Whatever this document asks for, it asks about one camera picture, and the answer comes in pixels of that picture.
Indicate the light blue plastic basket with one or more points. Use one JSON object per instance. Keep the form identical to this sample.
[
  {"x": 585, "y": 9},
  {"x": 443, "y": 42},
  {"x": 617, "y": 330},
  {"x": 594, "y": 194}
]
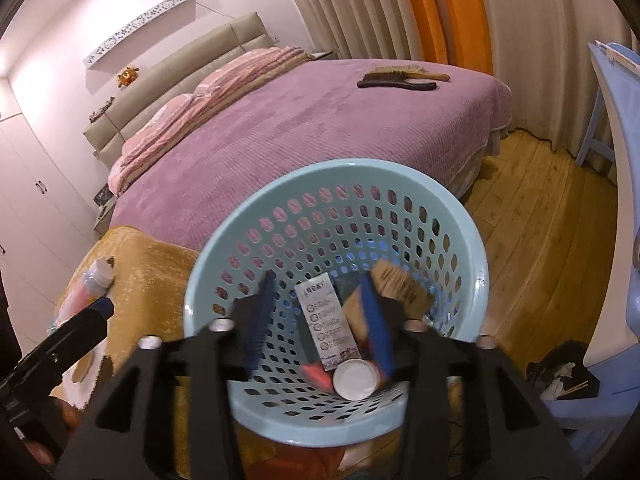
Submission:
[{"x": 339, "y": 218}]

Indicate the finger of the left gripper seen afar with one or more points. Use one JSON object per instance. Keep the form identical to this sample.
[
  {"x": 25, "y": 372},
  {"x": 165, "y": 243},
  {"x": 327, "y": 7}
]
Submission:
[{"x": 84, "y": 330}]

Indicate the pink small packet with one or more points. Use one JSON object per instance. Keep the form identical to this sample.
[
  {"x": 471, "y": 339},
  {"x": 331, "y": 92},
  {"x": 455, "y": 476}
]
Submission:
[{"x": 318, "y": 377}]

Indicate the bedside table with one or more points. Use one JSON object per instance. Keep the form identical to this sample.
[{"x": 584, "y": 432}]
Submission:
[{"x": 103, "y": 220}]

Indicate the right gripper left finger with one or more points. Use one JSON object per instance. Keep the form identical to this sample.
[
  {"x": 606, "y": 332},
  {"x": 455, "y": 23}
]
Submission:
[{"x": 128, "y": 430}]

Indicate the orange plush toy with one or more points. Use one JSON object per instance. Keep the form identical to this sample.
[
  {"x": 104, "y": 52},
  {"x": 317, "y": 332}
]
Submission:
[{"x": 127, "y": 76}]

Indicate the orange curtain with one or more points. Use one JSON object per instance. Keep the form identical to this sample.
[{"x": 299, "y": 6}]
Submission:
[{"x": 454, "y": 32}]

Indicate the beige padded headboard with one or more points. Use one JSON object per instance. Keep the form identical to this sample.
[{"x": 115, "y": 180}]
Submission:
[{"x": 179, "y": 73}]

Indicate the wooden handled bed brush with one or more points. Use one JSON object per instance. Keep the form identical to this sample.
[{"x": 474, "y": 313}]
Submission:
[{"x": 411, "y": 72}]

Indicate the bed with purple cover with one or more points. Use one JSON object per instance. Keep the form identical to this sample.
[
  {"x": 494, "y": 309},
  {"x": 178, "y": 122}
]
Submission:
[{"x": 313, "y": 113}]

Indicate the brown paper sleeve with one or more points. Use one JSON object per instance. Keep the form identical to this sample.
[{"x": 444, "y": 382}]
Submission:
[{"x": 390, "y": 282}]

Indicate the white wall shelf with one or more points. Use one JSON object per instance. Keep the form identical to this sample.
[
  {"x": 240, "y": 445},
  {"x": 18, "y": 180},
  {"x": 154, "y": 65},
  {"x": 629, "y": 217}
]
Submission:
[{"x": 137, "y": 23}]

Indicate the pink pillow right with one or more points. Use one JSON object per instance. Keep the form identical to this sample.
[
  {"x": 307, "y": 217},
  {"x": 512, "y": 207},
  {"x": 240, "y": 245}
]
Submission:
[{"x": 246, "y": 67}]

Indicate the black bin with trash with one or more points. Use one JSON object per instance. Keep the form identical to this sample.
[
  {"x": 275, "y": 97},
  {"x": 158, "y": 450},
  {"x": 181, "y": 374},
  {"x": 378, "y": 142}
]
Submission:
[{"x": 561, "y": 374}]

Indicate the yellow panda rug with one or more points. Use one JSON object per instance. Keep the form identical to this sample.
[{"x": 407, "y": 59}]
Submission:
[{"x": 149, "y": 297}]

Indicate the beige curtain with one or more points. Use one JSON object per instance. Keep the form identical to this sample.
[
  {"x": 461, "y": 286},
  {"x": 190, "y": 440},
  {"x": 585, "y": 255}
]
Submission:
[
  {"x": 363, "y": 28},
  {"x": 540, "y": 50}
]

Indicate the folded pink striped quilt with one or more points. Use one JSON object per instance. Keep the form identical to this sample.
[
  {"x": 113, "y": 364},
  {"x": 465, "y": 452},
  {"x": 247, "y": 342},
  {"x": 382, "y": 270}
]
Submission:
[{"x": 204, "y": 107}]

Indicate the picture frame on nightstand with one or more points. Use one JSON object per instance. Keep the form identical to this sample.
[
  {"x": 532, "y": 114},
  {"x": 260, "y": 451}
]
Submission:
[{"x": 103, "y": 196}]

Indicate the white wardrobe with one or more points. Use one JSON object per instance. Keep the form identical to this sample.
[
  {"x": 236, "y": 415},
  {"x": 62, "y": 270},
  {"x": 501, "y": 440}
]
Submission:
[{"x": 46, "y": 227}]

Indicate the pink pillow left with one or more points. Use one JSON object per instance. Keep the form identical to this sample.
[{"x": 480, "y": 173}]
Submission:
[{"x": 162, "y": 120}]

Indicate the orange soy milk cup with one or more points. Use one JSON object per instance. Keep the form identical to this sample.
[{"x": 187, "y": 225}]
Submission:
[{"x": 356, "y": 379}]

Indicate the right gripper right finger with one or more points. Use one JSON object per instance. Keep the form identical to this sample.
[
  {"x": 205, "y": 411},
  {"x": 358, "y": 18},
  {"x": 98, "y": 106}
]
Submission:
[{"x": 465, "y": 404}]

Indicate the dark item on headboard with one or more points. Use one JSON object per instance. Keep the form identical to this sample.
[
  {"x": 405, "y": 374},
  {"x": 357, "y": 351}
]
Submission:
[{"x": 97, "y": 114}]

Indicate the beige left curtain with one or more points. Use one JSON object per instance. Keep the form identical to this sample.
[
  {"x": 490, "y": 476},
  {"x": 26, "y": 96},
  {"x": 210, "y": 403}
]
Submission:
[{"x": 363, "y": 28}]

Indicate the beige right curtain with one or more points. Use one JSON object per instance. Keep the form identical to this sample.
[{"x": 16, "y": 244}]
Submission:
[{"x": 540, "y": 50}]

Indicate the pink pillow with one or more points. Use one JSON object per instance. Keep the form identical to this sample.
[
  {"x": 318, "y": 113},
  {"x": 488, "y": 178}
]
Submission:
[
  {"x": 246, "y": 67},
  {"x": 162, "y": 120}
]

